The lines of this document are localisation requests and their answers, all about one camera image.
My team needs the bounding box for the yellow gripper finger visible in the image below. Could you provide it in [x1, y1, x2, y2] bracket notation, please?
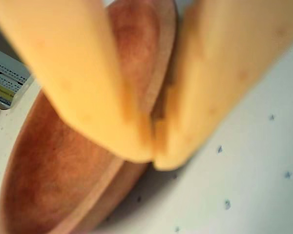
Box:
[152, 0, 293, 171]
[0, 0, 154, 163]

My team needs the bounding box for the white printed box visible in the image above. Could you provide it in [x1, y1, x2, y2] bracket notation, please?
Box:
[0, 45, 32, 110]

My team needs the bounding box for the round wooden bowl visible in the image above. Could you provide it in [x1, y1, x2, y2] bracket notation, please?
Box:
[0, 0, 179, 234]

